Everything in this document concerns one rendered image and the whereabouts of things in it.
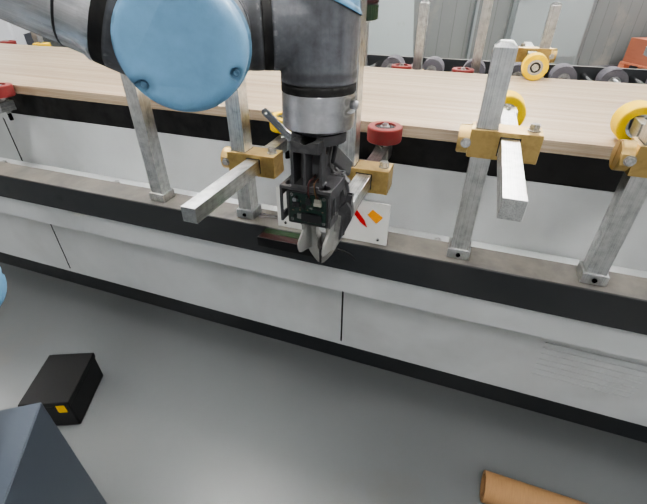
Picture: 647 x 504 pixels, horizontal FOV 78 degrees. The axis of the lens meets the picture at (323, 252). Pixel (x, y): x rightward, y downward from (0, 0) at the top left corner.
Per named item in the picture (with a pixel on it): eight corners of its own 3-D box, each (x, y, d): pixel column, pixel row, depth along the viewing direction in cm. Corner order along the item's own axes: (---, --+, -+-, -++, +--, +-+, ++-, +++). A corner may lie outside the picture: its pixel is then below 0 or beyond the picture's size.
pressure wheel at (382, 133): (394, 179, 93) (399, 130, 87) (361, 174, 96) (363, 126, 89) (400, 167, 99) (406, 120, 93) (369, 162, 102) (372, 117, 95)
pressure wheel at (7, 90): (0, 118, 134) (-16, 81, 128) (28, 115, 137) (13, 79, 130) (-6, 124, 128) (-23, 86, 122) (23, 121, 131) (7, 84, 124)
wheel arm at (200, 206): (199, 228, 71) (195, 207, 68) (183, 225, 71) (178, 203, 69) (296, 147, 104) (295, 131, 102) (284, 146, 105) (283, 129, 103)
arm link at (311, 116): (299, 81, 53) (369, 86, 50) (299, 118, 56) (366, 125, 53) (268, 94, 46) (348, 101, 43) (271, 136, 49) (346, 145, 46)
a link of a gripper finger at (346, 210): (319, 236, 60) (319, 182, 56) (323, 230, 62) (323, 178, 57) (348, 242, 59) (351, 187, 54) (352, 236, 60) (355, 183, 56)
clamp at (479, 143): (536, 166, 68) (545, 137, 65) (454, 156, 72) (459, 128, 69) (533, 154, 73) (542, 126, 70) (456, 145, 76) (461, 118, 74)
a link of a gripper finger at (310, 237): (290, 273, 61) (288, 219, 56) (305, 253, 65) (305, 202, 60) (310, 277, 60) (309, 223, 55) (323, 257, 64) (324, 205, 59)
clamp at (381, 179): (386, 196, 81) (388, 172, 78) (323, 186, 85) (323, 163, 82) (392, 184, 85) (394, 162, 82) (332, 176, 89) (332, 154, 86)
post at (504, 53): (458, 287, 88) (519, 41, 60) (442, 283, 89) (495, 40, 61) (460, 278, 90) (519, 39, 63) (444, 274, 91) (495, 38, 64)
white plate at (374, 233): (385, 246, 87) (390, 205, 82) (277, 225, 95) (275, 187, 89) (386, 245, 88) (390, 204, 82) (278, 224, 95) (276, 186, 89)
